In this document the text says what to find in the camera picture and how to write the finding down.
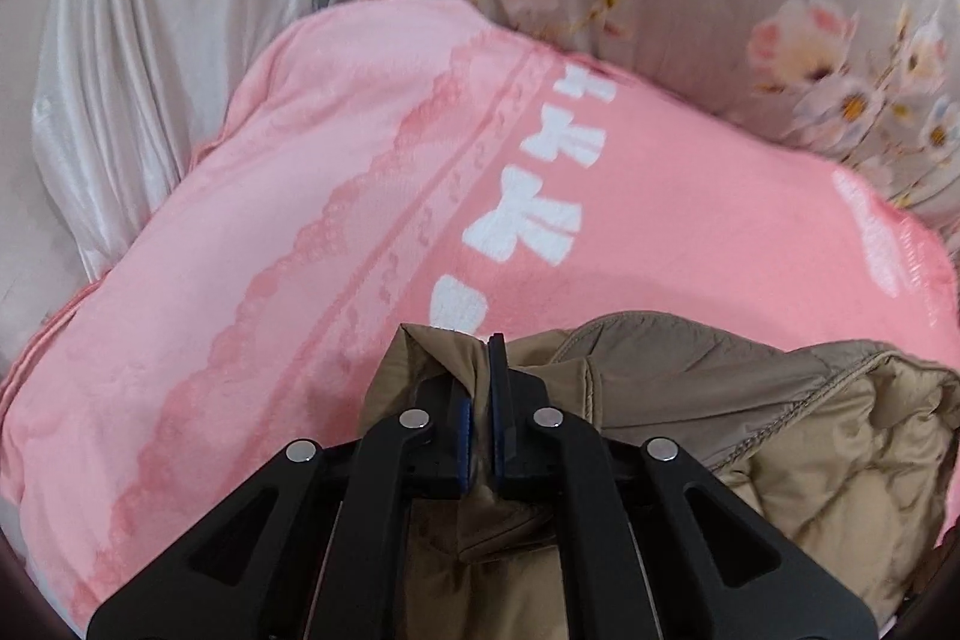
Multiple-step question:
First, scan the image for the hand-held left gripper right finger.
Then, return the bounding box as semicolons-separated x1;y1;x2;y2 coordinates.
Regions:
486;334;878;640

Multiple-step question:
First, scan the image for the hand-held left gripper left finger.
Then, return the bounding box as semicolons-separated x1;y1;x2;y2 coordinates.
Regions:
87;374;475;640

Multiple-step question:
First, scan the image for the tan quilted jacket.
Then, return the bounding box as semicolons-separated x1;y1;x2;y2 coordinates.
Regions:
358;308;960;640

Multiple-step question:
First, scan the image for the pink bow print blanket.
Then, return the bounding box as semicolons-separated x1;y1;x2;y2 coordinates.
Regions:
0;0;960;640

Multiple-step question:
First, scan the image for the white satin curtain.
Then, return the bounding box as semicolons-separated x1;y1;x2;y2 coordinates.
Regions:
0;0;335;386

